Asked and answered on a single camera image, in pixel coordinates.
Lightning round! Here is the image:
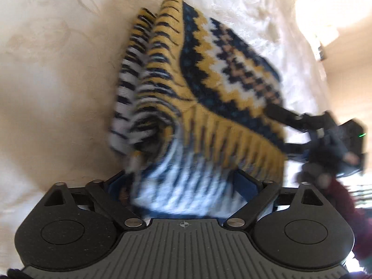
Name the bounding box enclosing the navy yellow white patterned sweater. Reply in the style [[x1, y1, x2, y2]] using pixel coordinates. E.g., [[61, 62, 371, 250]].
[[109, 0, 288, 220]]

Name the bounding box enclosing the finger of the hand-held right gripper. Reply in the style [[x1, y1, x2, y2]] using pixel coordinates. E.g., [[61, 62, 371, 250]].
[[283, 142, 314, 158], [264, 104, 335, 135]]

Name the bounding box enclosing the cream embroidered bedspread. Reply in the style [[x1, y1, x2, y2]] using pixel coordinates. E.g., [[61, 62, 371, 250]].
[[0, 0, 332, 271]]

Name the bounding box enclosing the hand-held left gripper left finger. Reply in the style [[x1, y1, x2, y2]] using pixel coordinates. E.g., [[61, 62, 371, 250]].
[[43, 171, 147, 229]]

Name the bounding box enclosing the person's right forearm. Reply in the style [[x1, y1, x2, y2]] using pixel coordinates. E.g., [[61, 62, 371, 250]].
[[327, 176, 372, 269]]

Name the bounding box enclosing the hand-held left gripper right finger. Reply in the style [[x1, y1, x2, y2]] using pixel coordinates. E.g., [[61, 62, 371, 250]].
[[224, 170, 322, 230]]

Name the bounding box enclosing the bright window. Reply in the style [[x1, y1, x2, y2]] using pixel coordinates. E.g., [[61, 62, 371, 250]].
[[295, 0, 372, 45]]

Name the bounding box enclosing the person's right hand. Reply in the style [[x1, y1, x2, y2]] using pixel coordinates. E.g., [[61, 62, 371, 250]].
[[296, 134, 361, 188]]

